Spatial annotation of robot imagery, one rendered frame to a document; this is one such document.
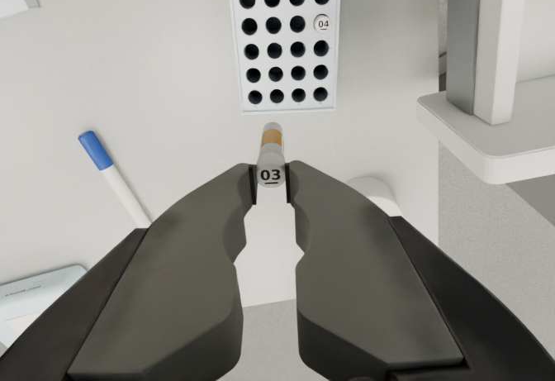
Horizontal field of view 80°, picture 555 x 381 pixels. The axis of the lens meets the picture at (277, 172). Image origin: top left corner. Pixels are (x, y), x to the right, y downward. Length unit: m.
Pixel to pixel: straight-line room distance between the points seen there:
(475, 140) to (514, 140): 0.02
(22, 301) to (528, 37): 0.57
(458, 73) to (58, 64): 0.34
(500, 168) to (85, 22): 0.34
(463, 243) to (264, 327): 1.02
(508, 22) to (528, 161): 0.07
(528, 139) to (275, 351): 1.88
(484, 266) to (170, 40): 1.64
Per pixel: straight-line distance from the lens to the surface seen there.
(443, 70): 1.21
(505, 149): 0.21
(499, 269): 1.83
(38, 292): 0.52
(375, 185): 0.37
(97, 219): 0.46
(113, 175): 0.40
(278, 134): 0.16
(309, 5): 0.29
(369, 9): 0.33
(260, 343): 1.96
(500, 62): 0.23
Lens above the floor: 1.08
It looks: 61 degrees down
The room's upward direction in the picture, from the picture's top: 180 degrees clockwise
